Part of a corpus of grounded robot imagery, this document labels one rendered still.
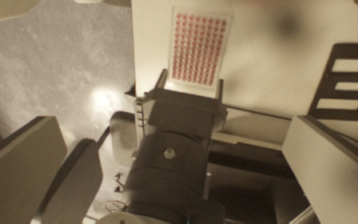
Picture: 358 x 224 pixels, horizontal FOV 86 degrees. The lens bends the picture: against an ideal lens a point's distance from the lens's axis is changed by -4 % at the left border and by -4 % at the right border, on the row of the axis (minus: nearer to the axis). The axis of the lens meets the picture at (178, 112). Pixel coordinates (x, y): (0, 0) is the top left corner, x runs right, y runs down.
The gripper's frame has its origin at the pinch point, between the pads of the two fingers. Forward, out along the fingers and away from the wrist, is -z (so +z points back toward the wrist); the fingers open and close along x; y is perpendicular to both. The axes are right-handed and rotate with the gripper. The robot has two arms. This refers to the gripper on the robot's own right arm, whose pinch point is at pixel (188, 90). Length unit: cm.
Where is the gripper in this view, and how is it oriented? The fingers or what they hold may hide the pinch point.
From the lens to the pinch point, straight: 32.2
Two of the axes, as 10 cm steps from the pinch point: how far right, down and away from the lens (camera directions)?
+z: -2.1, 7.7, -6.0
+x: 9.8, 2.0, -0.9
